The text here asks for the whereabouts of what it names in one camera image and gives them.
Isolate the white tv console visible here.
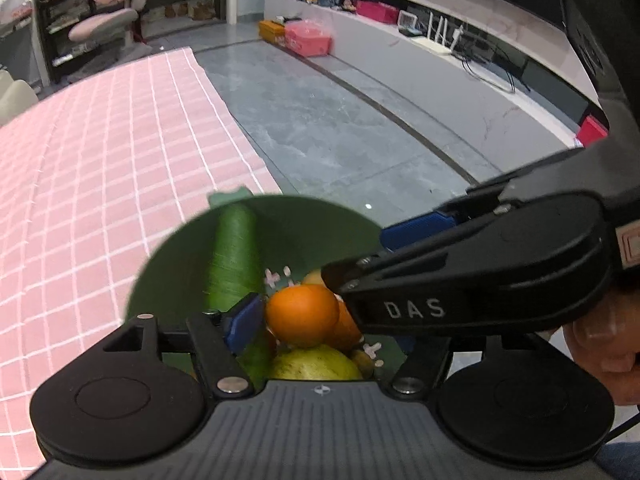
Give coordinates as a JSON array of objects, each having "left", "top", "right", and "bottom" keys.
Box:
[{"left": 264, "top": 0, "right": 608, "bottom": 171}]

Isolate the green colander bowl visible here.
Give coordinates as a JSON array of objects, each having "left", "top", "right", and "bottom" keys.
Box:
[{"left": 127, "top": 188, "right": 381, "bottom": 330}]

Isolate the small kiwi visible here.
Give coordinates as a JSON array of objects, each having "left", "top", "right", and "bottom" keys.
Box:
[
  {"left": 350, "top": 349, "right": 375, "bottom": 380},
  {"left": 302, "top": 269, "right": 326, "bottom": 287}
]

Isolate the green cucumber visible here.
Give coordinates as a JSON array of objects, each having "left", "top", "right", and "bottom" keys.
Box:
[{"left": 202, "top": 202, "right": 274, "bottom": 391}]

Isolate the person's right hand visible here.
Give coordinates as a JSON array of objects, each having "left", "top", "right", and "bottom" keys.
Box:
[{"left": 563, "top": 292, "right": 640, "bottom": 405}]

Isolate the magenta box on console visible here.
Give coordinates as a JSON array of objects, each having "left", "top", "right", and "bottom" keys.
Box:
[{"left": 356, "top": 0, "right": 399, "bottom": 25}]

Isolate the orange box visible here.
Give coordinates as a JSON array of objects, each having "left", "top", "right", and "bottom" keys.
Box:
[{"left": 258, "top": 20, "right": 285, "bottom": 47}]

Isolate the person's blue jeans leg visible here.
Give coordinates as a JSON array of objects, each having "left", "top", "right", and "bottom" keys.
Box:
[{"left": 594, "top": 442, "right": 640, "bottom": 480}]

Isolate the orange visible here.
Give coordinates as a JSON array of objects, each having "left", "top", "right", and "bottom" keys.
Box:
[{"left": 326, "top": 299, "right": 362, "bottom": 352}]

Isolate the pink storage box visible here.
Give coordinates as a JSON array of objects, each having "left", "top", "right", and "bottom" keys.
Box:
[{"left": 284, "top": 20, "right": 332, "bottom": 58}]

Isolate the pink checked tablecloth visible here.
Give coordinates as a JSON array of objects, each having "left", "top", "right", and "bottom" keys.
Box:
[{"left": 1, "top": 48, "right": 277, "bottom": 479}]

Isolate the lone tangerine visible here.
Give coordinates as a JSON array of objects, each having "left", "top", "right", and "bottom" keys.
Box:
[{"left": 265, "top": 284, "right": 340, "bottom": 348}]

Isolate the white router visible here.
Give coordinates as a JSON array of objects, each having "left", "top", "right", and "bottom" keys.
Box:
[{"left": 421, "top": 13, "right": 465, "bottom": 55}]

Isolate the pink office chair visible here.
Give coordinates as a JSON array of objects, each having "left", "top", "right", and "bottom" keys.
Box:
[{"left": 68, "top": 0, "right": 152, "bottom": 64}]

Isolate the beige sofa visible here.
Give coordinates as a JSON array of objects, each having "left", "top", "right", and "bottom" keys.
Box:
[{"left": 0, "top": 70, "right": 38, "bottom": 127}]

